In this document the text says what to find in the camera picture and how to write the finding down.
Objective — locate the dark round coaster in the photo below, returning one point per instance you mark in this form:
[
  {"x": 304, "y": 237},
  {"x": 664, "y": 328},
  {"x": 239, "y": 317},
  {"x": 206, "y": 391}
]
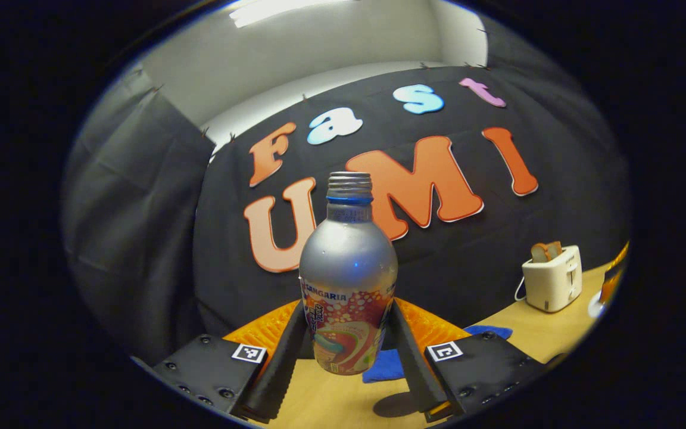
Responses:
[{"x": 396, "y": 405}]

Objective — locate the silver water bottle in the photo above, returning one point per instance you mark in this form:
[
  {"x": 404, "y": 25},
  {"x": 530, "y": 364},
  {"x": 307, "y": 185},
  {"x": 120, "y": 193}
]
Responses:
[{"x": 348, "y": 268}]

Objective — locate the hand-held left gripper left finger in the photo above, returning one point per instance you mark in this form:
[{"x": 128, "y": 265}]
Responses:
[{"x": 280, "y": 369}]

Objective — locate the white toaster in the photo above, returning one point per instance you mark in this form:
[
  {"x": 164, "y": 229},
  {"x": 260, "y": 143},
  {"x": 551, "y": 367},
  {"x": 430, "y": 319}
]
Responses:
[{"x": 554, "y": 280}]

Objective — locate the black backdrop cloth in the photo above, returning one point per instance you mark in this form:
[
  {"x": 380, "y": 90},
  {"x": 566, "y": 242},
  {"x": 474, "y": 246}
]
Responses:
[
  {"x": 134, "y": 226},
  {"x": 474, "y": 256}
]

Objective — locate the blue cloth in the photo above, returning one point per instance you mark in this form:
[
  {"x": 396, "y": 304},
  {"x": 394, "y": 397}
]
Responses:
[{"x": 384, "y": 366}]

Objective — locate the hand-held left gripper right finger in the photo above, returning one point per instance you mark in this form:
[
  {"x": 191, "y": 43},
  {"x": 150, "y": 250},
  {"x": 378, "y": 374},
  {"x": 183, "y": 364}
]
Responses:
[{"x": 417, "y": 363}]

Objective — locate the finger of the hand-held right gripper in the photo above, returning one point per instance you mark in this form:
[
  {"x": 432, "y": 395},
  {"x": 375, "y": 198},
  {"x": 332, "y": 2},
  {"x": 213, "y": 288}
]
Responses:
[{"x": 614, "y": 280}]

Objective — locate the bread slice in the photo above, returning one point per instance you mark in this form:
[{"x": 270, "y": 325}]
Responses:
[{"x": 545, "y": 251}]

